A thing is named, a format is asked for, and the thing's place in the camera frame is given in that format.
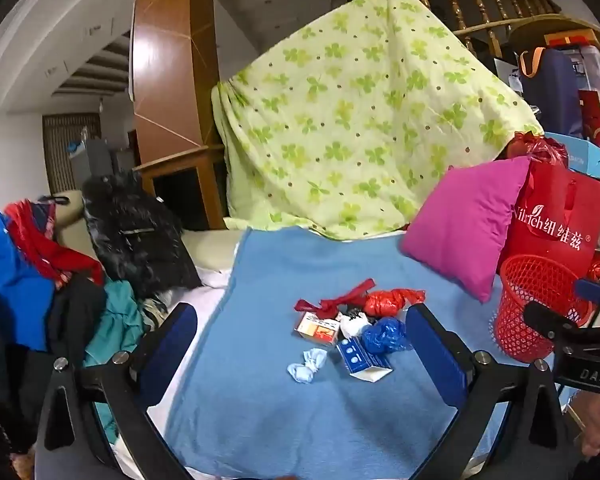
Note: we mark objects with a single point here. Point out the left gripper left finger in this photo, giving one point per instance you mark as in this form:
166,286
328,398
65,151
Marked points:
158,356

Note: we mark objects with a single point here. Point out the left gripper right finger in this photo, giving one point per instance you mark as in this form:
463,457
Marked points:
447,360

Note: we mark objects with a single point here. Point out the blue plastic bag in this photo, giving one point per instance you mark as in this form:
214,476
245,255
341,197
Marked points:
388,335

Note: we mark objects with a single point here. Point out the blue white carton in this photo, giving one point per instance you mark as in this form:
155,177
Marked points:
360,363

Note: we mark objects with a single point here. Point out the black plastic bag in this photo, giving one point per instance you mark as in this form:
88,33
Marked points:
352,311

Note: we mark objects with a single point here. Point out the red white medicine box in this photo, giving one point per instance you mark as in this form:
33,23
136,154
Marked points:
318,330

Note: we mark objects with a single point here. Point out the red ribbon scrap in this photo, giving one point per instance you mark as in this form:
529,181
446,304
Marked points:
329,308

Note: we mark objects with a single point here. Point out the light blue paper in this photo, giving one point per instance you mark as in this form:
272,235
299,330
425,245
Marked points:
313,361

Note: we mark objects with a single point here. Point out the person's right hand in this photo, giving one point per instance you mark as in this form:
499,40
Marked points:
584,408

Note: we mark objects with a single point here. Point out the teal garment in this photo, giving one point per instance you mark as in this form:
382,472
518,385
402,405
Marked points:
120,327

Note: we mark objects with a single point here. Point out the black puffer jacket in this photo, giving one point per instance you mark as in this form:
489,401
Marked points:
135,237

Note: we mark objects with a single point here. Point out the blue jacket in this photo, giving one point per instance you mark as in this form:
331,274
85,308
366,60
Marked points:
25,292

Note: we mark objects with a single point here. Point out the magenta pillow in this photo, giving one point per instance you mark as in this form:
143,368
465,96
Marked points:
461,229

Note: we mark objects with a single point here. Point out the red shopping bag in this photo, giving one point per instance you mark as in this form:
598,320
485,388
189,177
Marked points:
556,216

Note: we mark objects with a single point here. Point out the red garment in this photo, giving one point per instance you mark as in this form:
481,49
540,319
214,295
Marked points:
31,226

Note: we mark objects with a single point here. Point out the light blue shoe box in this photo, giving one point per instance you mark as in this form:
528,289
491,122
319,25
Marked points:
583,155

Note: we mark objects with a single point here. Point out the red knotted plastic bag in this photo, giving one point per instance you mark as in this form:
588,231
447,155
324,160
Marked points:
539,148

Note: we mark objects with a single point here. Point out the green clover quilt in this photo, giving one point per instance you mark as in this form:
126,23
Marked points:
347,125

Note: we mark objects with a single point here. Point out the navy tote bag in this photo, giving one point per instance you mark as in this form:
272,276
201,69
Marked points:
550,83

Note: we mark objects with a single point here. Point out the clear plastic storage box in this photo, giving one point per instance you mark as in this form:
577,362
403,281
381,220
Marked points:
586,65

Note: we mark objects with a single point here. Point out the round wooden shelf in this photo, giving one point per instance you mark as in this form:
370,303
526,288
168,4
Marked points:
529,32

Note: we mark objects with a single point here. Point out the wooden stair railing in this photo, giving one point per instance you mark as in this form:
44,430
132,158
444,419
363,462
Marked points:
486,24

